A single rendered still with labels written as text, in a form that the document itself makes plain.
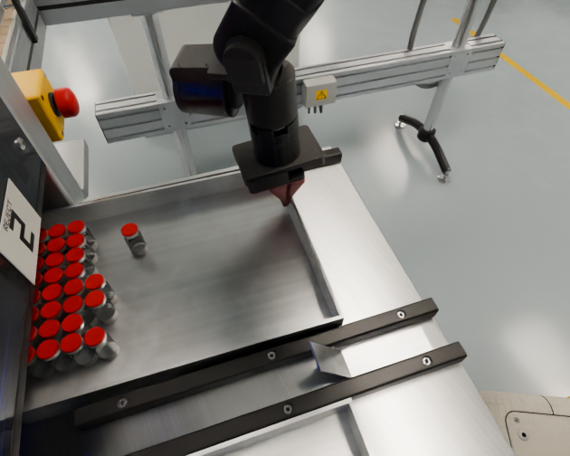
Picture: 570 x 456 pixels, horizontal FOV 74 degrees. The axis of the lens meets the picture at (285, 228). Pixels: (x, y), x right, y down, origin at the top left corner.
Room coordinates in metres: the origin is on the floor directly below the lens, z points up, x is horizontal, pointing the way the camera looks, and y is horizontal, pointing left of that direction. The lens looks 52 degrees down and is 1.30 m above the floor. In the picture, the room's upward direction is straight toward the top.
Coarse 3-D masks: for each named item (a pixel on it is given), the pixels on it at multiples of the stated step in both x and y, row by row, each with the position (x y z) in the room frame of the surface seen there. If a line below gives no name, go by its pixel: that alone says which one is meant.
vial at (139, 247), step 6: (138, 234) 0.29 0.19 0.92; (126, 240) 0.28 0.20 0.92; (132, 240) 0.28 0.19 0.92; (138, 240) 0.29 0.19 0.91; (144, 240) 0.30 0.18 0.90; (132, 246) 0.28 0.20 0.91; (138, 246) 0.28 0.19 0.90; (144, 246) 0.29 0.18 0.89; (132, 252) 0.28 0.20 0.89; (138, 252) 0.28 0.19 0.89; (144, 252) 0.29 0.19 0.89
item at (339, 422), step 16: (304, 416) 0.08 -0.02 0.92; (320, 416) 0.08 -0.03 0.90; (336, 416) 0.09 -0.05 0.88; (352, 416) 0.08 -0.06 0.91; (256, 432) 0.07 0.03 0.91; (272, 432) 0.07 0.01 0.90; (288, 432) 0.07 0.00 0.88; (304, 432) 0.07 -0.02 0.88; (320, 432) 0.07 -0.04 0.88; (336, 432) 0.07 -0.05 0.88; (352, 432) 0.07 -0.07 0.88; (208, 448) 0.05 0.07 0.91; (224, 448) 0.06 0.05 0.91; (240, 448) 0.06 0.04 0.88; (256, 448) 0.06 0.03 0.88; (272, 448) 0.06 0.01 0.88; (288, 448) 0.06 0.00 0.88; (304, 448) 0.06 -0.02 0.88; (320, 448) 0.06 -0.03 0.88; (336, 448) 0.06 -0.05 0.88; (352, 448) 0.06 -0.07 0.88; (368, 448) 0.05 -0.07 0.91
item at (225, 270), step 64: (192, 192) 0.39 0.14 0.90; (128, 256) 0.28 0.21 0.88; (192, 256) 0.28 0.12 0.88; (256, 256) 0.28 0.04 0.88; (128, 320) 0.19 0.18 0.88; (192, 320) 0.19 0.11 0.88; (256, 320) 0.19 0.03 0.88; (320, 320) 0.19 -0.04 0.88; (64, 384) 0.12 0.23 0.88; (128, 384) 0.11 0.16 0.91
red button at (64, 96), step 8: (56, 88) 0.47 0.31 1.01; (64, 88) 0.47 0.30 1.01; (56, 96) 0.45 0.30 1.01; (64, 96) 0.45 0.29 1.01; (72, 96) 0.46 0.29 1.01; (56, 104) 0.44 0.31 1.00; (64, 104) 0.45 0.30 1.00; (72, 104) 0.45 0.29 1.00; (64, 112) 0.44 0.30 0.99; (72, 112) 0.45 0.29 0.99
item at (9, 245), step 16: (16, 192) 0.25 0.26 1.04; (16, 208) 0.24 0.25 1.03; (32, 208) 0.26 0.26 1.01; (0, 224) 0.20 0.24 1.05; (16, 224) 0.22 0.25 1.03; (32, 224) 0.24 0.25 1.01; (0, 240) 0.19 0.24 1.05; (16, 240) 0.20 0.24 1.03; (16, 256) 0.19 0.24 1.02; (32, 256) 0.20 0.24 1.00; (32, 272) 0.19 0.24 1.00
